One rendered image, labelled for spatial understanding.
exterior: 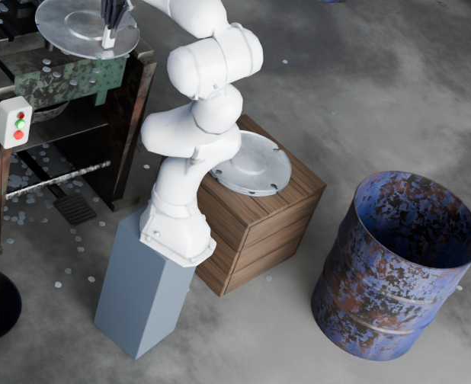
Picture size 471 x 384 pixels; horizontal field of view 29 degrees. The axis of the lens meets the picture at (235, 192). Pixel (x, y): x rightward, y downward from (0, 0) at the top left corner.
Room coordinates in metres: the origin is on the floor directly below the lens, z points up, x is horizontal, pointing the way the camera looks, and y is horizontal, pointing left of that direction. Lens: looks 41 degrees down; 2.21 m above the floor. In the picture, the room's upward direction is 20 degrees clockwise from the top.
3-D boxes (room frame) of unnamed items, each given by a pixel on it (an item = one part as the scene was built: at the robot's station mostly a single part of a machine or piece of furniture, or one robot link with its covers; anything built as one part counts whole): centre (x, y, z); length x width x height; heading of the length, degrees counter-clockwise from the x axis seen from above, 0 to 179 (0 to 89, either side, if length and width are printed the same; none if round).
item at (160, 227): (1.78, 0.11, 0.52); 0.22 x 0.19 x 0.14; 65
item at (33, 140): (2.26, 0.77, 0.31); 0.43 x 0.42 x 0.01; 144
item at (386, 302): (2.19, -0.56, 0.24); 0.42 x 0.42 x 0.48
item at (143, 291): (1.80, 0.15, 0.23); 0.18 x 0.18 x 0.45; 65
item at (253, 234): (2.30, -0.01, 0.18); 0.40 x 0.38 x 0.35; 57
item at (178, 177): (1.81, 0.12, 0.71); 0.18 x 0.11 x 0.25; 113
